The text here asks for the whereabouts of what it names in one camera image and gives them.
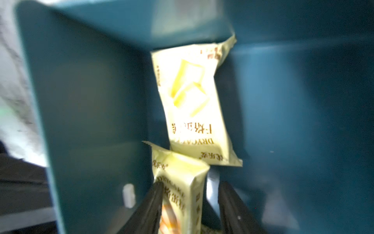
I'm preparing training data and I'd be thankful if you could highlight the teal bottom drawer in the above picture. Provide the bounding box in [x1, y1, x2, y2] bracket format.
[15, 1, 374, 234]

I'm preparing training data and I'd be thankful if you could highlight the beige cookie packet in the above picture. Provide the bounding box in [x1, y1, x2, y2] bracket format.
[146, 141, 210, 234]
[151, 36, 243, 167]

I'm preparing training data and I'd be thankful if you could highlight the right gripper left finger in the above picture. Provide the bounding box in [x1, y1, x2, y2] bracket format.
[117, 182, 164, 234]

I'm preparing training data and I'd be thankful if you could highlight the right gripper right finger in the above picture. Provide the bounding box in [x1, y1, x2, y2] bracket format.
[218, 181, 266, 234]

